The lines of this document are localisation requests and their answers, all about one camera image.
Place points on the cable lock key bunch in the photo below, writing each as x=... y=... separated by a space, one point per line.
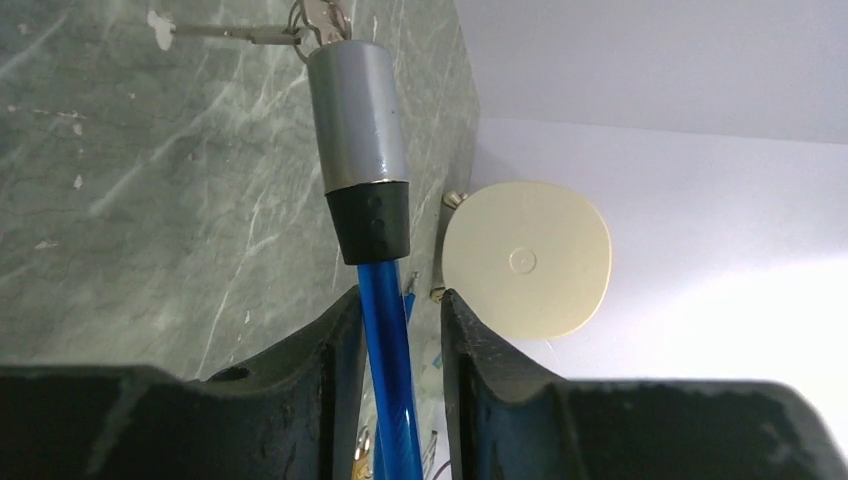
x=325 y=21

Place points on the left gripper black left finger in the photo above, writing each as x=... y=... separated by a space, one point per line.
x=289 y=412

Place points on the cream cylindrical container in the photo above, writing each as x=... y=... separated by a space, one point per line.
x=532 y=260

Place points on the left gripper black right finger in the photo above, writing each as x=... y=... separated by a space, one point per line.
x=509 y=417

